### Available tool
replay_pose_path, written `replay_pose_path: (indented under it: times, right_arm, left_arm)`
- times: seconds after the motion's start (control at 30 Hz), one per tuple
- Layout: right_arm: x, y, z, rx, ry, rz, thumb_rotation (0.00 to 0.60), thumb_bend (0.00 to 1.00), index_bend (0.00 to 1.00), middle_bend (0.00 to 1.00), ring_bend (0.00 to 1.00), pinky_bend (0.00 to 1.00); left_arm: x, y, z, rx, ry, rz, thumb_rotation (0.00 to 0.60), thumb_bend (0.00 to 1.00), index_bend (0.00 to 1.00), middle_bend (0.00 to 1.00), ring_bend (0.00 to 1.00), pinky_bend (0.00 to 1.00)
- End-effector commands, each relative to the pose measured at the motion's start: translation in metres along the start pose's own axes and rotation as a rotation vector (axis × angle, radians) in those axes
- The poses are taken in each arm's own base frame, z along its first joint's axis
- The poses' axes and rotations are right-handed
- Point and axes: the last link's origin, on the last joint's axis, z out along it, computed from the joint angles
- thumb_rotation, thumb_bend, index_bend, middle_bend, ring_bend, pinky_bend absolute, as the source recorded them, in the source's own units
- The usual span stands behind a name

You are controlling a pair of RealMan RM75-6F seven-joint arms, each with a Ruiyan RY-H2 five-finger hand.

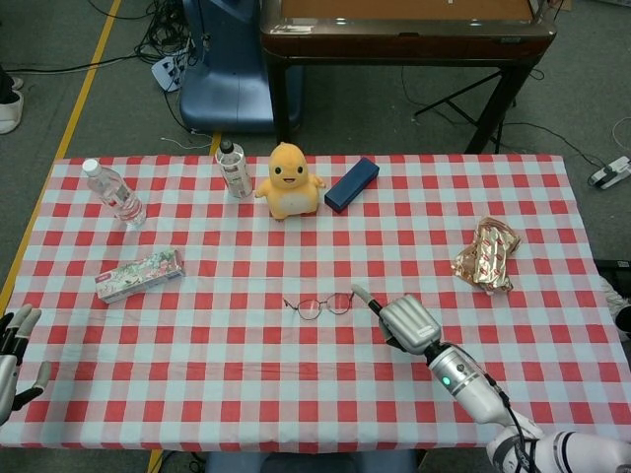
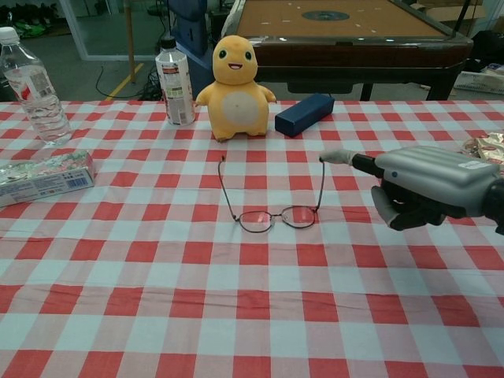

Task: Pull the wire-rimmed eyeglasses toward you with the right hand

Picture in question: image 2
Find gold snack packet pile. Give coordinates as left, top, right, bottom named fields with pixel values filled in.
left=460, top=132, right=504, bottom=165

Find cardboard box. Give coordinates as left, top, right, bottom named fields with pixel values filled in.
left=411, top=0, right=487, bottom=20

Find clear water bottle white cap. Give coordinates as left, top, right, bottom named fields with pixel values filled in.
left=0, top=26, right=73, bottom=146

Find black floor cable bundle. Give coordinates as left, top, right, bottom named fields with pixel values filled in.
left=96, top=65, right=166, bottom=100

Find white label bottle black cap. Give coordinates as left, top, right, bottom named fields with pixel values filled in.
left=154, top=35, right=197, bottom=127

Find red white checked tablecloth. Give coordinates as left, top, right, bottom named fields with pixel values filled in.
left=0, top=98, right=504, bottom=378

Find blue machine base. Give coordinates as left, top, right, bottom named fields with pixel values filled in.
left=168, top=0, right=216, bottom=102

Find yellow plush dinosaur toy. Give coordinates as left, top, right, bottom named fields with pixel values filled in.
left=195, top=34, right=276, bottom=143

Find brown wooden game table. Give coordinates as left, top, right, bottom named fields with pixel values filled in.
left=220, top=0, right=475, bottom=102

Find floral toothpaste box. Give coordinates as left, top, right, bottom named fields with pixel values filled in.
left=0, top=150, right=98, bottom=209

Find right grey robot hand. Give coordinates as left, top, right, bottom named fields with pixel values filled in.
left=318, top=145, right=501, bottom=232

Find white plastic basket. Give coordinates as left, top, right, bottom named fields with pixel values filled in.
left=454, top=70, right=504, bottom=95

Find blue glasses case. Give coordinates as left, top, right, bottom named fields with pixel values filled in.
left=274, top=93, right=335, bottom=138

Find thin metal-frame eyeglasses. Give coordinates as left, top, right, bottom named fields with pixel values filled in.
left=217, top=154, right=327, bottom=234

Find wooden post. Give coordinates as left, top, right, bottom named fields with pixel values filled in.
left=124, top=0, right=137, bottom=84

